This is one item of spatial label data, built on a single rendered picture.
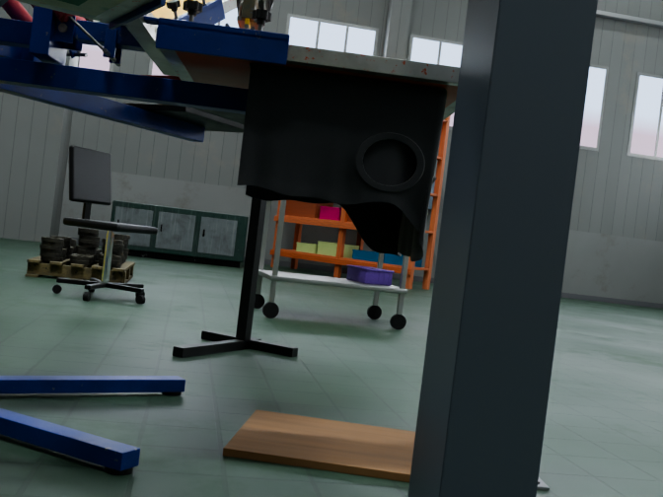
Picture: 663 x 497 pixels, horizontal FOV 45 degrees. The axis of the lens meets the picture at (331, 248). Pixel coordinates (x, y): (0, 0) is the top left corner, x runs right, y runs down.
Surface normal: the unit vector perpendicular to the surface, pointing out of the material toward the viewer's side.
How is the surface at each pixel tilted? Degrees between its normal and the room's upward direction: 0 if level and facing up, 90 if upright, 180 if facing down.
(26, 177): 90
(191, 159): 90
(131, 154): 90
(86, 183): 82
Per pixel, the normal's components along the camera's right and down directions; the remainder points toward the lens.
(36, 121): 0.17, 0.04
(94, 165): 0.93, -0.02
